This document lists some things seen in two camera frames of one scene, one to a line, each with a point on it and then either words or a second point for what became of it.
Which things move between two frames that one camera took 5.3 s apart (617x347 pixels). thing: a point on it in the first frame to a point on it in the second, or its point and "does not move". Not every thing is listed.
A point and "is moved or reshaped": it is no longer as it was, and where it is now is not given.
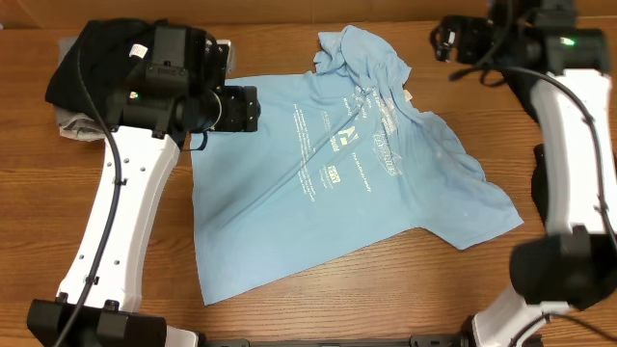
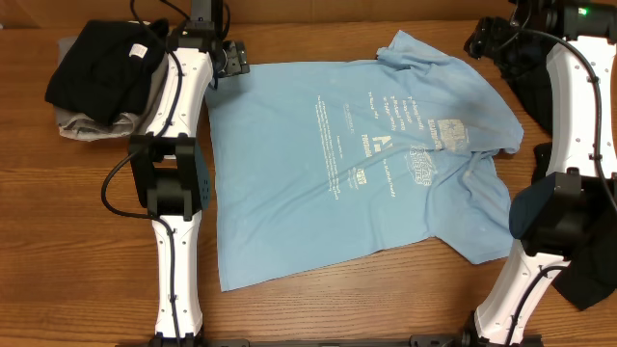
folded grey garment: (72, 123) does not move
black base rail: (461, 339) does not move
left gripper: (240, 108) to (236, 58)
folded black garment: (113, 52) does not move
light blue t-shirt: (346, 156) is moved or reshaped
